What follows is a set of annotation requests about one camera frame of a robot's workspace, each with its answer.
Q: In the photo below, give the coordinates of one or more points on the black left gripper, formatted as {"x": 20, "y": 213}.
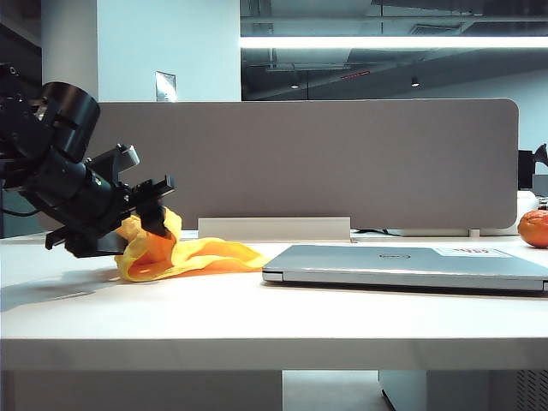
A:
{"x": 81, "y": 197}

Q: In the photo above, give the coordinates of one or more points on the yellow cloth rag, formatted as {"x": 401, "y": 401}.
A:
{"x": 205, "y": 257}

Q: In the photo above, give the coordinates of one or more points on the black monitor on arm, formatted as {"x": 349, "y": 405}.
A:
{"x": 527, "y": 169}

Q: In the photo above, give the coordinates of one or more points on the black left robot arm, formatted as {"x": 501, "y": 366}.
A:
{"x": 68, "y": 115}

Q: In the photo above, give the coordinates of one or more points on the silver closed laptop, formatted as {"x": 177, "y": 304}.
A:
{"x": 364, "y": 266}

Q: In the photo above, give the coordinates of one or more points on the grey fabric desk divider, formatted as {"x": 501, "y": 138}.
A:
{"x": 321, "y": 162}

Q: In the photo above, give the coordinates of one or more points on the long white ceiling light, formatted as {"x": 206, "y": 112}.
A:
{"x": 385, "y": 42}

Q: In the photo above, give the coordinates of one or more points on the black pendant ceiling lamp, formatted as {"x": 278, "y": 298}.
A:
{"x": 415, "y": 81}

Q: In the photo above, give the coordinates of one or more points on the white sticker with red print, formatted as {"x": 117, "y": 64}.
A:
{"x": 473, "y": 252}

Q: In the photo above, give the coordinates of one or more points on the small white divider foot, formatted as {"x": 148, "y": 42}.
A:
{"x": 474, "y": 233}

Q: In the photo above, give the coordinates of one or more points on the orange tangerine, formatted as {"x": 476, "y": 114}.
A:
{"x": 535, "y": 229}

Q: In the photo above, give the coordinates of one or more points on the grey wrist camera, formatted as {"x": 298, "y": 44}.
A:
{"x": 122, "y": 158}

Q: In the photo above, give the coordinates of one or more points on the silver wall plate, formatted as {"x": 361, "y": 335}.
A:
{"x": 166, "y": 87}

